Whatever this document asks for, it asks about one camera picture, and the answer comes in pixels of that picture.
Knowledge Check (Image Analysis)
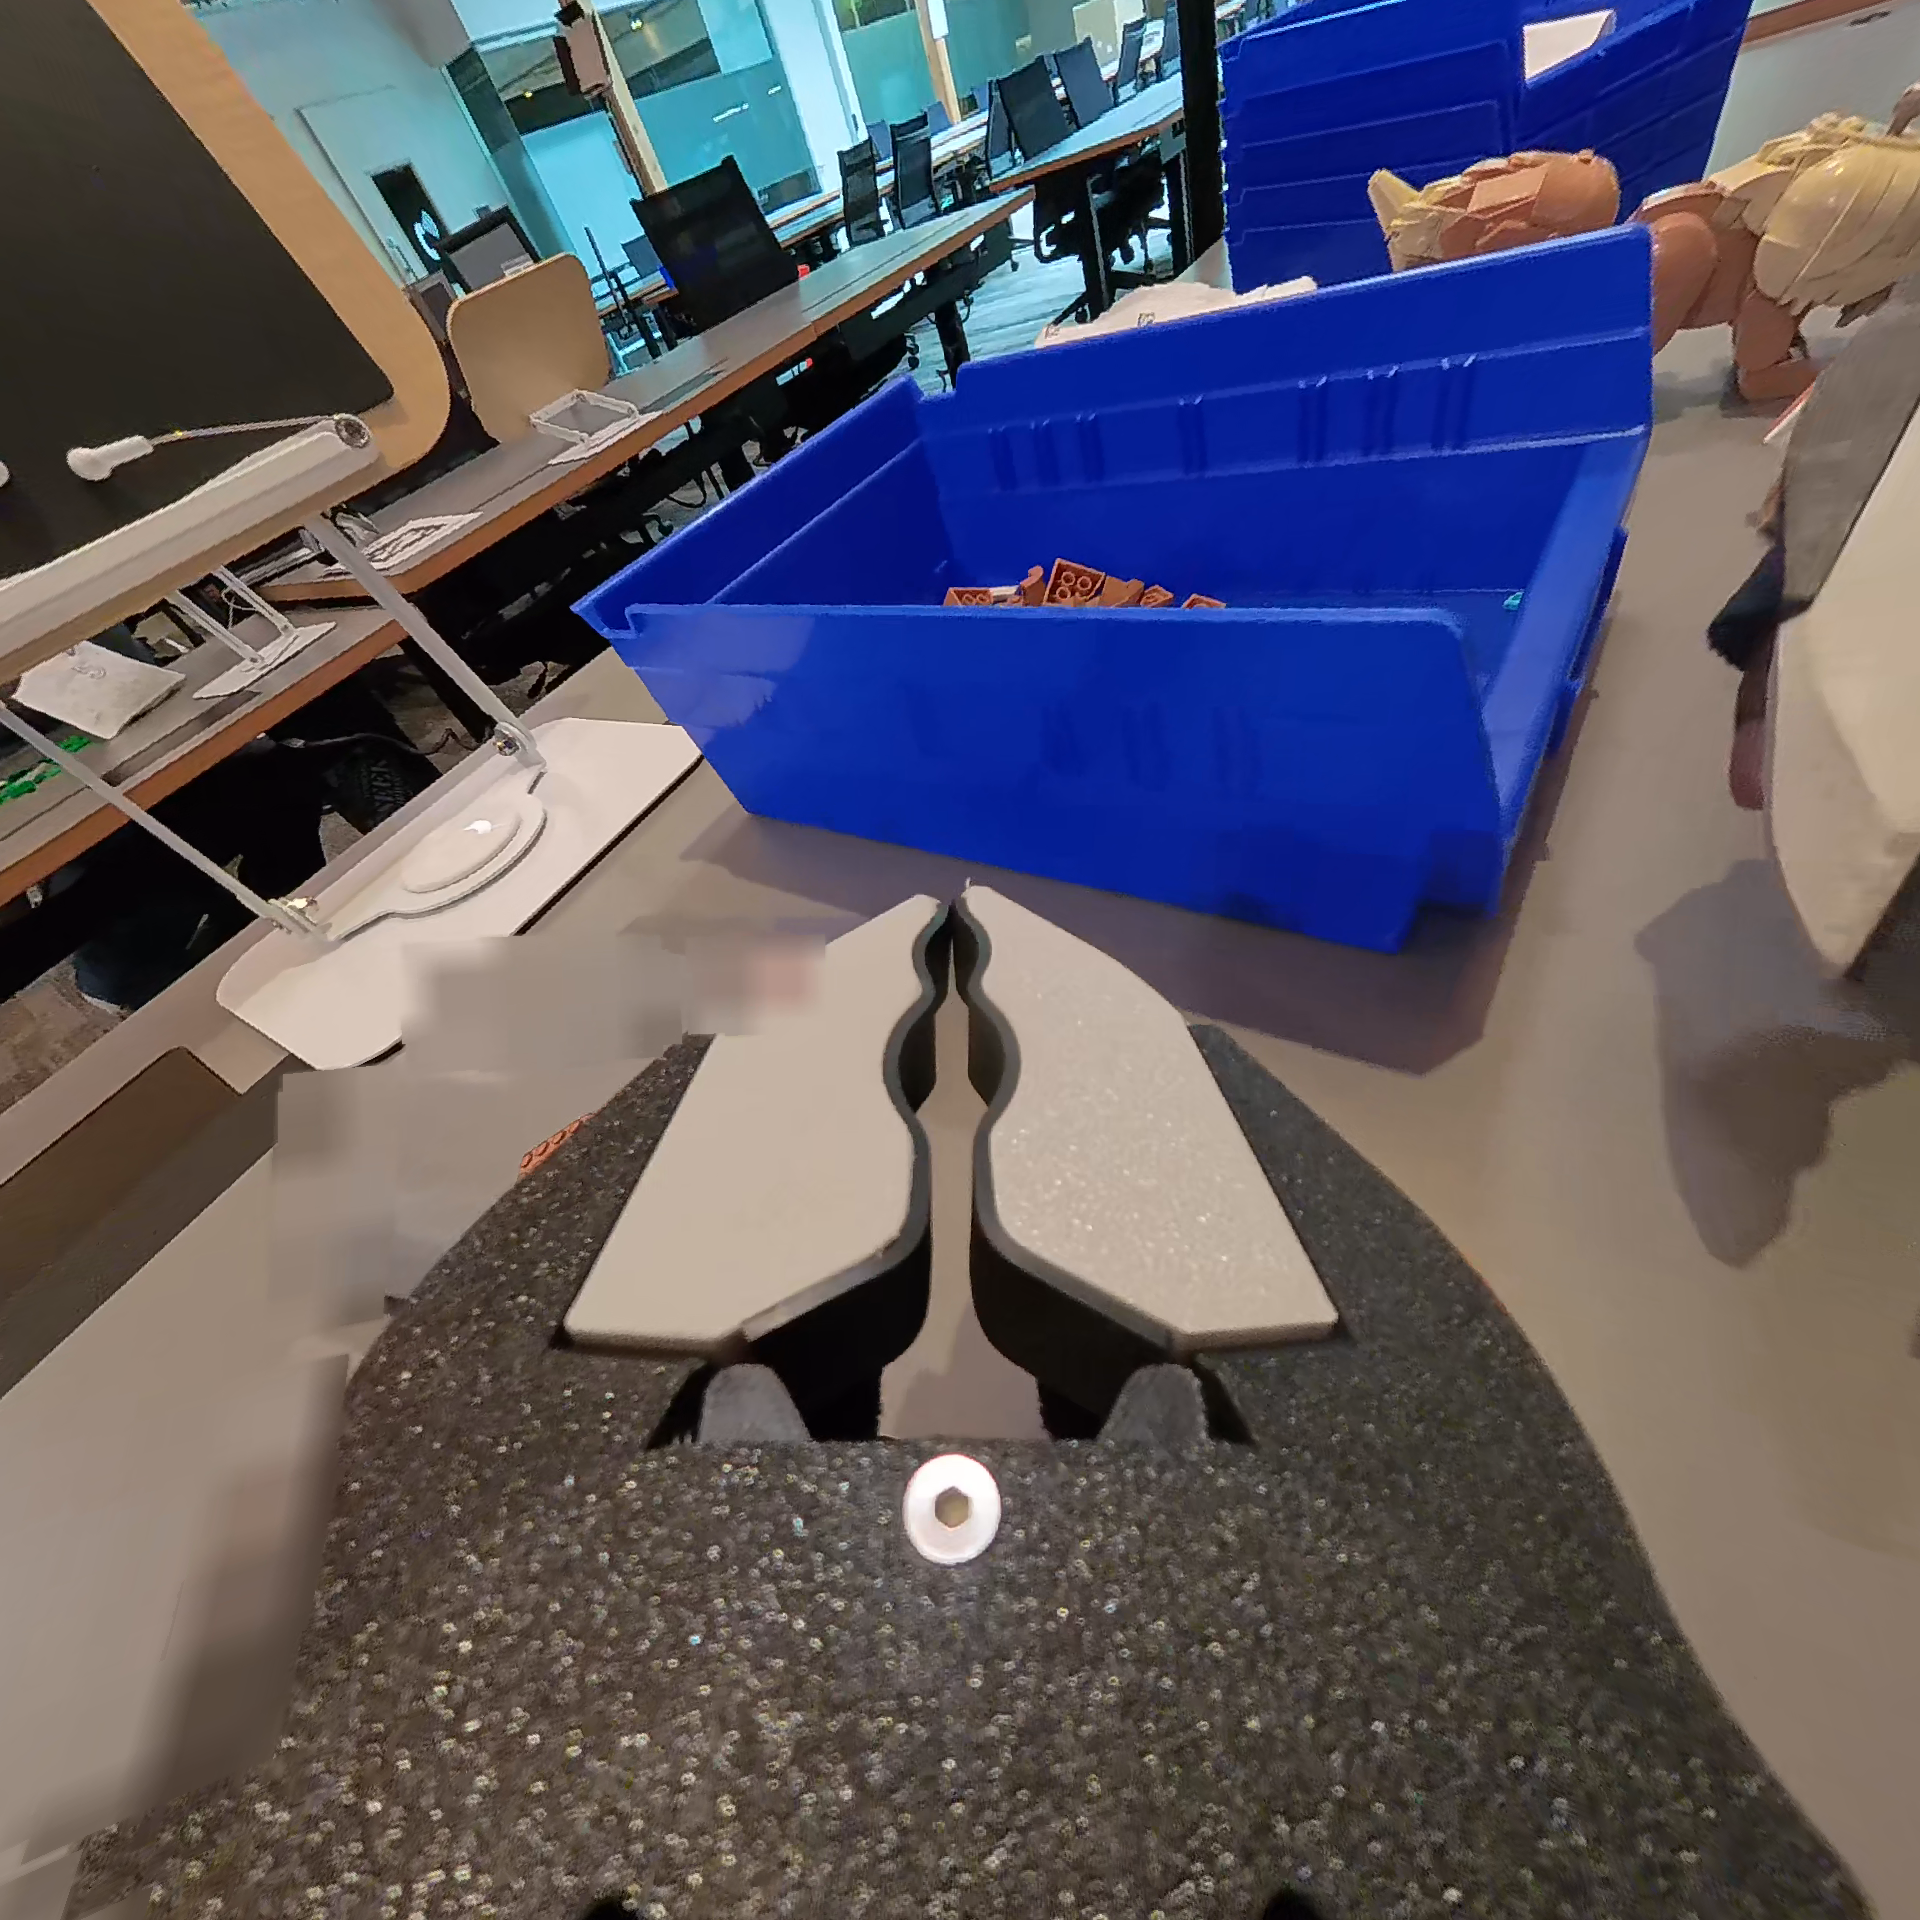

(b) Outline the plywood chair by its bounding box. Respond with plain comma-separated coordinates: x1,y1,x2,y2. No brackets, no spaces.
448,256,608,436

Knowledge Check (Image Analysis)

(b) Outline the white metal book stand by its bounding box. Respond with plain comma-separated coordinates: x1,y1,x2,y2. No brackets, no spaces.
0,412,705,1070

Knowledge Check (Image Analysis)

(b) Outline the brown and cream lego animal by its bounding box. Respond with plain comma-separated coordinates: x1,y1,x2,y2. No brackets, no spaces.
1368,111,1920,407

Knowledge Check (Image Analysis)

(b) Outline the blue plastic bin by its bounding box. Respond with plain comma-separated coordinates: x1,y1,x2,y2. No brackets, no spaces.
574,224,1657,952

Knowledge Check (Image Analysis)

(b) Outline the black board with wooden rim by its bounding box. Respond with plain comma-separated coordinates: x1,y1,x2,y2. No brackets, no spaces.
0,0,452,578

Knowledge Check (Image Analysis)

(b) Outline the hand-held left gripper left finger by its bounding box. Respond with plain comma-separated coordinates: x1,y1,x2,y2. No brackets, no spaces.
563,893,955,1430

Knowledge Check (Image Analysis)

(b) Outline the stack of blue bins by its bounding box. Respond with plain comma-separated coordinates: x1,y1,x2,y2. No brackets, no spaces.
1218,0,1753,287

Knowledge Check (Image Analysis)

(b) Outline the small white stand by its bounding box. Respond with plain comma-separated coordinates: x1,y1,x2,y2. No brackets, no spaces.
529,390,665,462
158,562,338,703

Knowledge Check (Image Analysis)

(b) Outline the black pole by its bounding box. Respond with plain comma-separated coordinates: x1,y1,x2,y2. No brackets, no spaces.
1178,0,1231,287

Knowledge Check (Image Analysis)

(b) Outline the long wooden desk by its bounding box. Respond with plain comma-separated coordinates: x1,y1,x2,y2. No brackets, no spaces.
0,191,1039,910
990,66,1203,195

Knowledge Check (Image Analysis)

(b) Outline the pile of brown lego bricks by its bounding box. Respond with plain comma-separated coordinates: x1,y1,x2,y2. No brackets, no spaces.
942,558,1231,614

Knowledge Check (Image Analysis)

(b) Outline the black office chair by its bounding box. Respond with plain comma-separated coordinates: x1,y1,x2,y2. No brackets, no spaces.
998,58,1074,159
631,158,798,354

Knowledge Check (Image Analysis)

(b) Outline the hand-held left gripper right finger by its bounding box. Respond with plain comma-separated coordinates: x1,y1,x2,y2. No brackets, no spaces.
954,884,1340,1432

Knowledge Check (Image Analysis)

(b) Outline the dark computer monitor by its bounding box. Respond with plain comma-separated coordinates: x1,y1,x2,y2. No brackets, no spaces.
435,207,542,294

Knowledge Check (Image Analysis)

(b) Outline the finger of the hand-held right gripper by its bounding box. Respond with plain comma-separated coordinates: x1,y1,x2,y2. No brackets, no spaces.
1711,306,1920,669
1768,495,1920,976

